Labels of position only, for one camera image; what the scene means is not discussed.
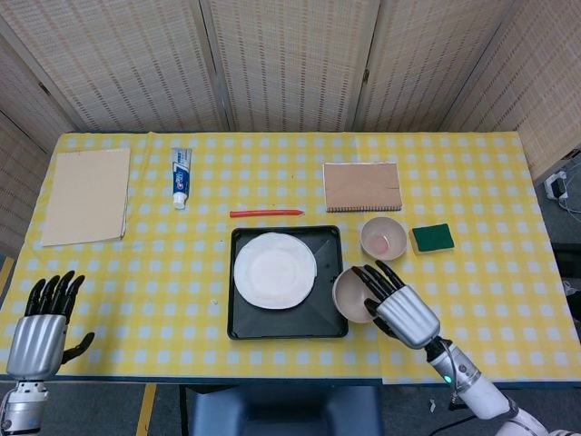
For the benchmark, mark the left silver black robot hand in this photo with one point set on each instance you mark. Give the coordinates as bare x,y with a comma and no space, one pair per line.
36,345

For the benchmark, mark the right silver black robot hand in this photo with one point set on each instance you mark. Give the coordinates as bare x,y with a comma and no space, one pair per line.
408,318

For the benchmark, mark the plain beige bowl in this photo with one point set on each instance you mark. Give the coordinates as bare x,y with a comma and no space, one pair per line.
350,295

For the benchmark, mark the beige bowl with pink residue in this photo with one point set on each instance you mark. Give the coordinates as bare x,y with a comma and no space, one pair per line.
383,240

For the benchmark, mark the white round plate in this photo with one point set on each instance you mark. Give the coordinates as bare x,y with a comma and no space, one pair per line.
274,272

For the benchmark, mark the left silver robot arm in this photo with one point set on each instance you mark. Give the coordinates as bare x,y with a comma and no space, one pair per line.
20,406

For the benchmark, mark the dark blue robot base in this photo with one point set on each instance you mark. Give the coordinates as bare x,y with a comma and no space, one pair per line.
286,411

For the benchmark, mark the black square plastic tray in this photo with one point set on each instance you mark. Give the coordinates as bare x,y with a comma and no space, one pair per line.
281,322

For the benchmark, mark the green and yellow sponge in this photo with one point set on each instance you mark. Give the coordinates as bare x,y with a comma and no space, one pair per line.
431,237

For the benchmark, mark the white paper scrap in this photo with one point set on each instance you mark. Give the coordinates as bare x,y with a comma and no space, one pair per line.
432,405

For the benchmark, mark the brown spiral notebook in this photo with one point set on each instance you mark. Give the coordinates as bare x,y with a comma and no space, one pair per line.
362,186

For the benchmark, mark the beige paper folder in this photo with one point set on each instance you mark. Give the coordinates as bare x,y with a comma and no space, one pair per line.
86,195

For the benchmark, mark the red pencil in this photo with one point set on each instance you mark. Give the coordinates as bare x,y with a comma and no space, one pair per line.
265,212

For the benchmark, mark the woven bamboo screen panel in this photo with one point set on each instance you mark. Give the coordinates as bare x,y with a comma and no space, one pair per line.
540,91
22,159
118,63
426,63
290,63

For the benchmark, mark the white power adapter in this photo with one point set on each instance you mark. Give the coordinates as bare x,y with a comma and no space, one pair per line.
556,186

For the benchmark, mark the yellow checked tablecloth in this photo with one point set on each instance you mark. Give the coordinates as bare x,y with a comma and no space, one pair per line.
272,172

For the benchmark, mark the white blue toothpaste tube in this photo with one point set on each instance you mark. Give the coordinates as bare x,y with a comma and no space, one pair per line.
180,175

